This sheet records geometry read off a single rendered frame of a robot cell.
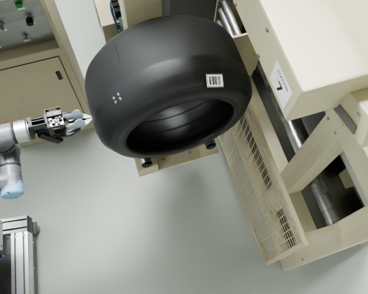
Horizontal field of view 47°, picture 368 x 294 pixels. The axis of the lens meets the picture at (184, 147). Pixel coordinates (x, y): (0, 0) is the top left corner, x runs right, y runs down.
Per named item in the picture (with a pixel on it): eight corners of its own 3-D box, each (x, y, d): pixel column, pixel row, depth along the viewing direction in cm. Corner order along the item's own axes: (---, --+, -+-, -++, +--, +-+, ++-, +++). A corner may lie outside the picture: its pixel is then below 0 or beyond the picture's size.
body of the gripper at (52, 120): (65, 125, 138) (28, 133, 135) (69, 136, 146) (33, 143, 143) (61, 105, 141) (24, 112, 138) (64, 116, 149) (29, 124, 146)
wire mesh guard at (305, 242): (209, 116, 248) (223, 46, 184) (212, 115, 249) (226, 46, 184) (266, 266, 217) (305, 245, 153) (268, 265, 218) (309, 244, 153)
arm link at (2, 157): (2, 174, 150) (-8, 163, 140) (-2, 146, 154) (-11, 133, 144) (24, 170, 151) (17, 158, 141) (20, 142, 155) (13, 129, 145)
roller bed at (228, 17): (210, 42, 196) (217, -2, 168) (240, 35, 198) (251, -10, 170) (225, 78, 189) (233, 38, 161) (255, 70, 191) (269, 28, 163)
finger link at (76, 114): (91, 111, 143) (63, 117, 141) (92, 119, 148) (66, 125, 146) (89, 104, 144) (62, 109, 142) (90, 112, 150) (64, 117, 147)
